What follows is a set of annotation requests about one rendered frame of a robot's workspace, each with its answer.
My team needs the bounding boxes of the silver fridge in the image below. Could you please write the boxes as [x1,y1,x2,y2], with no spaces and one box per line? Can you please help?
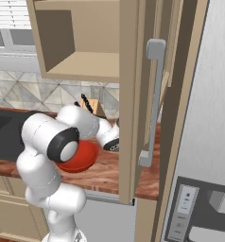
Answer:
[161,0,225,242]

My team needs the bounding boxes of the grey wall outlet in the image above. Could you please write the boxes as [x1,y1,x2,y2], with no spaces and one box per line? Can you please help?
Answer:
[90,85,100,100]

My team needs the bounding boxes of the silver dishwasher front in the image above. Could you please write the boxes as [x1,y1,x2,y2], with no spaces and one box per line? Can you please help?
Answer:
[76,190,137,242]

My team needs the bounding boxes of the tan base cabinets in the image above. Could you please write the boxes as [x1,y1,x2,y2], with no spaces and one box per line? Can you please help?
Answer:
[0,173,50,242]

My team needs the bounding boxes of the wooden knife block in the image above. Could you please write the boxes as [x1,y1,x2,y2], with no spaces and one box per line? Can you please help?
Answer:
[74,93,107,119]

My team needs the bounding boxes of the red bowl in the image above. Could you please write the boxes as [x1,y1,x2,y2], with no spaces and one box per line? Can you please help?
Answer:
[57,140,99,174]

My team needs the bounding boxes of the tan open wall cabinet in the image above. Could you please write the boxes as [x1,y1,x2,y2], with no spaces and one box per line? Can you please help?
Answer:
[26,0,122,83]

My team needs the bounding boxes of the black sink basin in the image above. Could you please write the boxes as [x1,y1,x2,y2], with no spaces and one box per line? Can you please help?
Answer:
[0,106,57,164]

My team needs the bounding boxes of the tan cabinet door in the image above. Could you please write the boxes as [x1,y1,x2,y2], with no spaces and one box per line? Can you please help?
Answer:
[118,0,160,205]

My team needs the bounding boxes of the window with white blinds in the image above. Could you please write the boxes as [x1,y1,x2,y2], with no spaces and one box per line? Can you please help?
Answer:
[0,0,37,54]

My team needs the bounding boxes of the grey cabinet door handle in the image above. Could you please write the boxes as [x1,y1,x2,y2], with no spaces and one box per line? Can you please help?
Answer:
[138,38,167,168]

